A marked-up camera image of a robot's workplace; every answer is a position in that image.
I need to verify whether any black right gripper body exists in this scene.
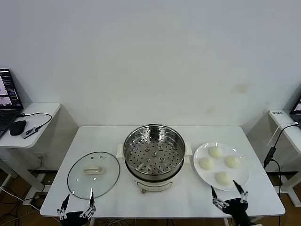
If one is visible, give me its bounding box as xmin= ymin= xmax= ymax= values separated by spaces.
xmin=222 ymin=198 xmax=250 ymax=218

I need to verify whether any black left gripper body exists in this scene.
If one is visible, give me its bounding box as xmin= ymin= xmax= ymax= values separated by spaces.
xmin=60 ymin=210 xmax=94 ymax=222

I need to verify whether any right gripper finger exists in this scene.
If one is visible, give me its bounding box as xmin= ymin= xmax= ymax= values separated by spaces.
xmin=211 ymin=185 xmax=229 ymax=210
xmin=232 ymin=180 xmax=249 ymax=204

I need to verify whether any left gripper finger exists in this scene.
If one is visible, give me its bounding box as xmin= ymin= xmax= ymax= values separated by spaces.
xmin=56 ymin=194 xmax=71 ymax=220
xmin=81 ymin=189 xmax=97 ymax=219

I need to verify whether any white steamed baozi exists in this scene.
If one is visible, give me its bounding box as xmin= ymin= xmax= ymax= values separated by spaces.
xmin=208 ymin=145 xmax=223 ymax=159
xmin=224 ymin=155 xmax=241 ymax=169
xmin=199 ymin=157 xmax=214 ymax=170
xmin=214 ymin=171 xmax=232 ymax=186

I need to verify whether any glass lid cream handle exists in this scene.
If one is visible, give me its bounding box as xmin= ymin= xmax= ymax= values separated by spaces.
xmin=67 ymin=151 xmax=121 ymax=200

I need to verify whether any stainless steel steamer basket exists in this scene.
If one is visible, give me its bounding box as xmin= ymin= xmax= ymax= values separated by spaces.
xmin=123 ymin=124 xmax=186 ymax=176

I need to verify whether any white round plate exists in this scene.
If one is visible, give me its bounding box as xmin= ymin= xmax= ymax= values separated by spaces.
xmin=193 ymin=141 xmax=250 ymax=191

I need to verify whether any grey usb hub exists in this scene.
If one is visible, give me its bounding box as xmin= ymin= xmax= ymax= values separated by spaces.
xmin=20 ymin=126 xmax=38 ymax=139

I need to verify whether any black laptop without mouse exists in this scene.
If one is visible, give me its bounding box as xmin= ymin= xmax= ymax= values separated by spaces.
xmin=289 ymin=94 xmax=301 ymax=130

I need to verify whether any black computer mouse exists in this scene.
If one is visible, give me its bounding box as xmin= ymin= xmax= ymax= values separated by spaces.
xmin=9 ymin=120 xmax=28 ymax=136

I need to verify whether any white side table with mouse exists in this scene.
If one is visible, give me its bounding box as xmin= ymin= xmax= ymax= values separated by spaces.
xmin=0 ymin=102 xmax=79 ymax=191

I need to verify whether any black laptop with mouse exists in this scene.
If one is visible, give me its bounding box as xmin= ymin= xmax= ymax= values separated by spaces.
xmin=0 ymin=68 xmax=24 ymax=139

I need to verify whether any white floor cable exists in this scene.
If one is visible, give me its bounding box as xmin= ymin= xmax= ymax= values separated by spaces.
xmin=0 ymin=187 xmax=41 ymax=210

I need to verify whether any black adapter cable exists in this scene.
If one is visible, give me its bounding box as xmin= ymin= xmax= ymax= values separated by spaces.
xmin=263 ymin=123 xmax=297 ymax=196

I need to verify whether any white flat cable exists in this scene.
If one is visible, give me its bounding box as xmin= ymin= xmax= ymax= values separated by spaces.
xmin=268 ymin=121 xmax=297 ymax=146

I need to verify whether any black usb hub cable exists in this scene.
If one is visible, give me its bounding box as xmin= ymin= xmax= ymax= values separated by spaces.
xmin=18 ymin=112 xmax=53 ymax=129

